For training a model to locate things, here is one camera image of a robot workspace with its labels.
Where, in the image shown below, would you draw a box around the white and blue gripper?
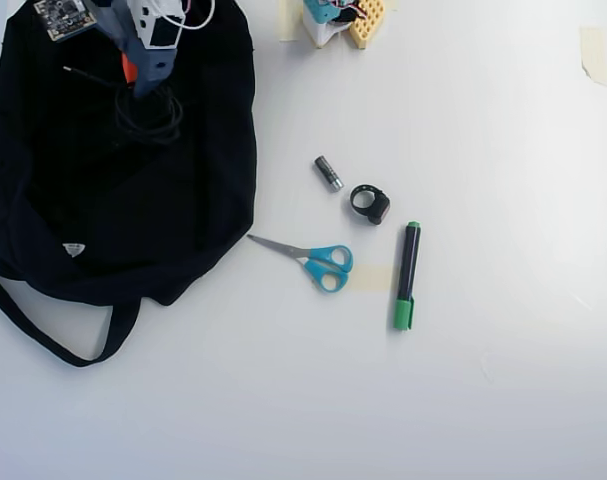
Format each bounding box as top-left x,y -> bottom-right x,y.
96,0 -> 187,99

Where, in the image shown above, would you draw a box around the black braided cable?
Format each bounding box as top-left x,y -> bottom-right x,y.
62,64 -> 184,146

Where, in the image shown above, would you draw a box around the black cloth bag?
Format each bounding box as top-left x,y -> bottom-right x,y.
0,0 -> 258,369

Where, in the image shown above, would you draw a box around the narrow beige masking tape strip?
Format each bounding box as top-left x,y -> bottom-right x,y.
277,0 -> 307,42

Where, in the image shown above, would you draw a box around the black cylindrical battery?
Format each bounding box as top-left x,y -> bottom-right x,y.
312,155 -> 345,193

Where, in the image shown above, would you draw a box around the wide beige masking tape piece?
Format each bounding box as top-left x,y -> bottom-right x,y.
350,266 -> 397,293

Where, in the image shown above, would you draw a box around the green and black marker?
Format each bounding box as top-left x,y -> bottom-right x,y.
392,220 -> 423,332

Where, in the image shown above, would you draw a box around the torn beige masking tape piece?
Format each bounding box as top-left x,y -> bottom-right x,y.
579,25 -> 607,87

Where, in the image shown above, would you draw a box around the thin camera wire bundle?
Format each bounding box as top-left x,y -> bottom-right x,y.
165,0 -> 217,31

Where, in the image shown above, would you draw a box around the camera circuit board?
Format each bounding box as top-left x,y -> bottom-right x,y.
32,0 -> 98,44

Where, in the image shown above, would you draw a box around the black ring with red button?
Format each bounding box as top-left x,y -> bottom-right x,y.
349,183 -> 392,226

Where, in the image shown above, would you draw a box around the blue handled scissors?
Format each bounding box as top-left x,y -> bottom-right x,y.
246,233 -> 354,294

